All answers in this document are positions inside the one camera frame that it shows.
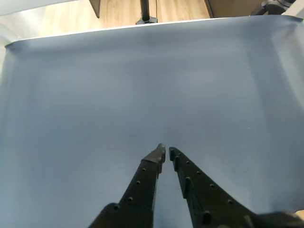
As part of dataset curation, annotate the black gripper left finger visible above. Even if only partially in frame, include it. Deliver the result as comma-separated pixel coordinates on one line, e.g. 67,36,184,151
88,142,167,228

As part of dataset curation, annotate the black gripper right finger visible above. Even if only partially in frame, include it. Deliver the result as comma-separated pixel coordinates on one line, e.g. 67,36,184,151
168,146,258,228

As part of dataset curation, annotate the black stand pole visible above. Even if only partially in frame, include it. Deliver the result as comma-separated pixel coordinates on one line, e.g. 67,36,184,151
135,0,159,26

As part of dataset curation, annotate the grey cabinet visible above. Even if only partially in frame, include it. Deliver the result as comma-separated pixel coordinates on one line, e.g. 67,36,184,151
205,0,263,19

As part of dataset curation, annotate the grey table mat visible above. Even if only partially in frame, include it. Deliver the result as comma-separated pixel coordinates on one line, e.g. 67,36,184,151
0,14,304,228

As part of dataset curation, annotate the black mount clamp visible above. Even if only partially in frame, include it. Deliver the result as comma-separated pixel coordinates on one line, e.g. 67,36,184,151
251,0,298,16

